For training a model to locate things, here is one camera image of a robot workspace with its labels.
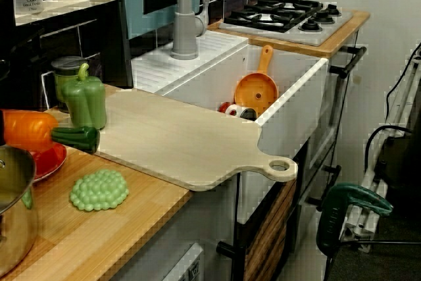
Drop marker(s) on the orange toy carrot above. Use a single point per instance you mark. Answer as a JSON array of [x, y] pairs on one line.
[[29, 129]]

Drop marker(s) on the red white tomato can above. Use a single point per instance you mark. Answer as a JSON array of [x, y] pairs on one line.
[[235, 110]]

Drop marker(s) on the pale wooden cutting board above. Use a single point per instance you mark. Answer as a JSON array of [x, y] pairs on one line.
[[181, 136]]

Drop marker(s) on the orange toy strainer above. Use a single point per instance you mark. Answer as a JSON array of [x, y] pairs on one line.
[[253, 90]]

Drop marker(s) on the white toy sink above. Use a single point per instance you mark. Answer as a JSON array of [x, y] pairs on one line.
[[286, 119]]

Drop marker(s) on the grey toy faucet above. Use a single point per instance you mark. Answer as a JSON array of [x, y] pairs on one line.
[[184, 31]]

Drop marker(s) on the black upright panel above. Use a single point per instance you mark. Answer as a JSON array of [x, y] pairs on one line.
[[121, 64]]

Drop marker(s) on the black grey toy stove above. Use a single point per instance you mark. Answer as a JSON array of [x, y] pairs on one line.
[[273, 14]]

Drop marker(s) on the wood grain cabinet door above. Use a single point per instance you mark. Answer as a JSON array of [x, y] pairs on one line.
[[269, 235]]

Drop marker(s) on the green toy bell pepper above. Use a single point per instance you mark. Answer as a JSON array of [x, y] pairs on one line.
[[85, 100]]

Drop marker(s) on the green toy grapes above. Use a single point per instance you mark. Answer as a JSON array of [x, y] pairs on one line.
[[98, 190]]

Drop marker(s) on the wooden stove countertop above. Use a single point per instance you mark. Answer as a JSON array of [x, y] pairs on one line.
[[329, 49]]

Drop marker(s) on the grey toy dishwasher panel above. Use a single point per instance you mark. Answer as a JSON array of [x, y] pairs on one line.
[[184, 268]]

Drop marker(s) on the red plate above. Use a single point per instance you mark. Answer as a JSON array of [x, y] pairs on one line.
[[60, 159]]

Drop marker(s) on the green clamp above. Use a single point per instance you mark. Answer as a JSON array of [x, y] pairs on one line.
[[332, 221]]

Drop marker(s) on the green pea can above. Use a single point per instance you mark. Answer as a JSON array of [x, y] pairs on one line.
[[60, 77]]

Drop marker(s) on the black power box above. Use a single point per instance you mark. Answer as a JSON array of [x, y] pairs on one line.
[[401, 169]]

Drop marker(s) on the steel pot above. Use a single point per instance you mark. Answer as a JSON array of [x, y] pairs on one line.
[[13, 228]]

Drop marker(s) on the aluminium frame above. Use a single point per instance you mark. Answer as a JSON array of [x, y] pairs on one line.
[[368, 175]]

